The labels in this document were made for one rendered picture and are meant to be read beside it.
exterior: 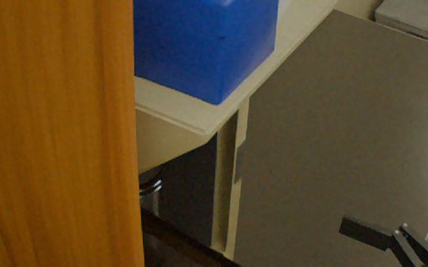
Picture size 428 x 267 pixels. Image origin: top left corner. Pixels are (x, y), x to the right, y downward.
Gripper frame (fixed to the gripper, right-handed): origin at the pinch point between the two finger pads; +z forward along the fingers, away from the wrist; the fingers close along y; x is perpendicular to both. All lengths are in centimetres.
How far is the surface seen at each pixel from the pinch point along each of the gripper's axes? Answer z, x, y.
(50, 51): 14.8, -37.6, 25.7
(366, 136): 11, 29, -63
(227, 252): 19.2, 21.6, -11.7
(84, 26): 11.8, -40.2, 25.7
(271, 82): 39, 29, -69
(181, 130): 9.9, -28.0, 17.7
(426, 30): 25, 90, -248
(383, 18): 50, 93, -250
